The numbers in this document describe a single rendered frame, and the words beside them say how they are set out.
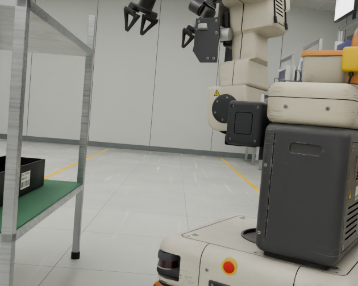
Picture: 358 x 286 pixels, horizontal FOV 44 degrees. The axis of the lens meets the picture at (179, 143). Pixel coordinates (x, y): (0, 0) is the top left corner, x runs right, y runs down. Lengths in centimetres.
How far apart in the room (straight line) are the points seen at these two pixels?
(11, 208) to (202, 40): 88
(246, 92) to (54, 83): 761
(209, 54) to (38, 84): 761
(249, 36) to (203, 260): 79
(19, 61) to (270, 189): 78
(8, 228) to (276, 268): 75
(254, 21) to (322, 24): 770
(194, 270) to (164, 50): 751
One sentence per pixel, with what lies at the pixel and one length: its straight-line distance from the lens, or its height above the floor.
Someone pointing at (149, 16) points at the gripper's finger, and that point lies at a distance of 170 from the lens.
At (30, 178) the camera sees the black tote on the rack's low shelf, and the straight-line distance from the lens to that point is 178.
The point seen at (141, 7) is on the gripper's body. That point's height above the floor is 106.
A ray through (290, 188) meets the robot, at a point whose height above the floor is 50.
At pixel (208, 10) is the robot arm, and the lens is 204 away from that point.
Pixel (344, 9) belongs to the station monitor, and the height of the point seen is 201.
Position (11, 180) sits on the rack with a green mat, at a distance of 121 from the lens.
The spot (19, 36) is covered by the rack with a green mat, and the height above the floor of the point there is 85.
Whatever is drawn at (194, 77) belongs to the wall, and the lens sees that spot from 872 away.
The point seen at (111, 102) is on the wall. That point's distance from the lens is 877.
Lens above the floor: 68
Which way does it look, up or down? 3 degrees down
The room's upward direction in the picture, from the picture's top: 5 degrees clockwise
